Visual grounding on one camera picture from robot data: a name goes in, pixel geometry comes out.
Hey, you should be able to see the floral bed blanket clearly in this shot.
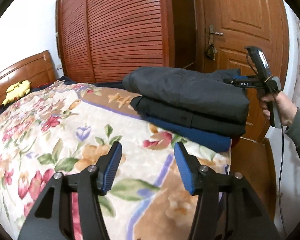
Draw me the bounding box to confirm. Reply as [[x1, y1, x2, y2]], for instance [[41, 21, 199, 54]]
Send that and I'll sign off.
[[0, 81, 231, 239]]

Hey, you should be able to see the wooden headboard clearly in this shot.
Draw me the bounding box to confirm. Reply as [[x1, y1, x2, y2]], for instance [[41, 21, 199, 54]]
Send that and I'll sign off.
[[0, 50, 56, 105]]

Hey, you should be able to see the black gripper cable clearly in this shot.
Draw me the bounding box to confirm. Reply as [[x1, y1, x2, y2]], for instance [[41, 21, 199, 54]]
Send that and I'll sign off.
[[277, 102, 288, 238]]

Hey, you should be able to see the louvered wooden wardrobe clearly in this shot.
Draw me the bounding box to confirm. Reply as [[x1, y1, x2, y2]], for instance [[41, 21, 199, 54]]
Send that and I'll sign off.
[[56, 0, 175, 83]]

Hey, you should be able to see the black folded garment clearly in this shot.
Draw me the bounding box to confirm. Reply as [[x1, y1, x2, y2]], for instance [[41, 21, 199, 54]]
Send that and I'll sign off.
[[130, 96, 246, 138]]

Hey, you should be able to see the yellow plush toy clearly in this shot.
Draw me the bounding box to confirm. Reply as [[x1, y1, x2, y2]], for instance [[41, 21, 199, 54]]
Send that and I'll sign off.
[[1, 80, 31, 107]]

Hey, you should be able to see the blue folded garment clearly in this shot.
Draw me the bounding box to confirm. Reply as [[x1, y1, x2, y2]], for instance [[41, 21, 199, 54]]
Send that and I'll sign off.
[[142, 116, 231, 152]]

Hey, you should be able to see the person right hand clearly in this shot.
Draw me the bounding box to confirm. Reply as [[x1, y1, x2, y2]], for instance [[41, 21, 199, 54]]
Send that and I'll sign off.
[[257, 90, 298, 126]]

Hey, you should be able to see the metal door handle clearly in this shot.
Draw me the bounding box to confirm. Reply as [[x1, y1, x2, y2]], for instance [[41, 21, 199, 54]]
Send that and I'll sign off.
[[205, 24, 224, 61]]

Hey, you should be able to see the black padded jacket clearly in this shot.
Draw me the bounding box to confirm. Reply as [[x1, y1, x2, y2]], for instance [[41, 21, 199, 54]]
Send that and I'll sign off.
[[122, 67, 249, 122]]

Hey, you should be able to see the wooden door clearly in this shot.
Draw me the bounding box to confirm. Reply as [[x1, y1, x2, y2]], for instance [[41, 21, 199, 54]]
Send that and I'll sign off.
[[191, 0, 290, 143]]

